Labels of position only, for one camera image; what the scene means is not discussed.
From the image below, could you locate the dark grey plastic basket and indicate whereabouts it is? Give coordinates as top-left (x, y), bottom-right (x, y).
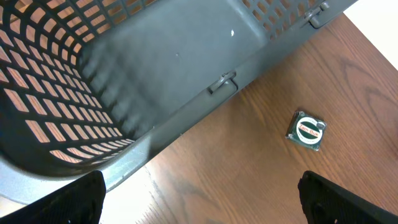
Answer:
top-left (1, 0), bottom-right (351, 204)

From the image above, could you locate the black round-logo snack packet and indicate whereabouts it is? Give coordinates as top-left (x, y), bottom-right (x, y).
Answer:
top-left (285, 110), bottom-right (327, 151)

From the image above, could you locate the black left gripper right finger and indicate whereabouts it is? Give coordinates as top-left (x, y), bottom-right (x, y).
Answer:
top-left (298, 170), bottom-right (397, 224)

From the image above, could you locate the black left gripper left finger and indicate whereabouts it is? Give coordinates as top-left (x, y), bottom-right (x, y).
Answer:
top-left (1, 170), bottom-right (106, 223)

